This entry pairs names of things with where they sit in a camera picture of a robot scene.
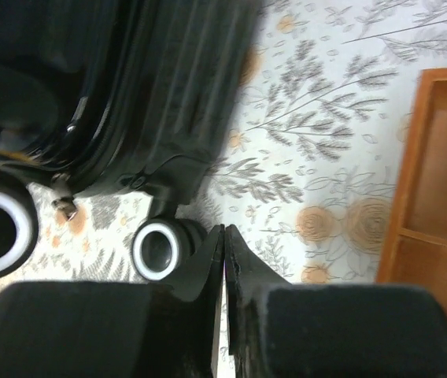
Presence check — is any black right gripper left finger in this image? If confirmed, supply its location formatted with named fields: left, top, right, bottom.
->
left=0, top=226, right=224, bottom=377

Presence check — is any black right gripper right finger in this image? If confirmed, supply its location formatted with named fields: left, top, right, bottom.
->
left=225, top=226, right=447, bottom=377

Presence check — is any black suitcase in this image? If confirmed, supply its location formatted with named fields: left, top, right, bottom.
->
left=0, top=1, right=262, bottom=281

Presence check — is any floral patterned table cloth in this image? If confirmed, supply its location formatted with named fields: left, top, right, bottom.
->
left=19, top=1, right=447, bottom=363

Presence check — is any wooden compartment organizer tray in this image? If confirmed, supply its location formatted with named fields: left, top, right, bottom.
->
left=376, top=69, right=447, bottom=312

